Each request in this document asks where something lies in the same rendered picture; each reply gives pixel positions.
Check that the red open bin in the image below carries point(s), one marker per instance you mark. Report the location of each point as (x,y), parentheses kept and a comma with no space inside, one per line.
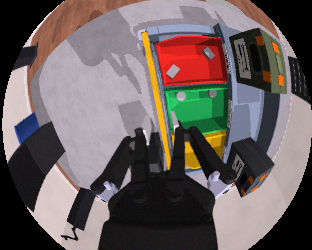
(185,53)

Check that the yellow open bin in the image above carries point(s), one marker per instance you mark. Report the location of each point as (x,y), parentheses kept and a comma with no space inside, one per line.
(217,144)

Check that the green bin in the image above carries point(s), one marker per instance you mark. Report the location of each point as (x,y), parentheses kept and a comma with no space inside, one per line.
(199,109)

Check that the yellow long thin bar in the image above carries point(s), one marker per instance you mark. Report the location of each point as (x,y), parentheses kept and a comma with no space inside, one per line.
(156,95)

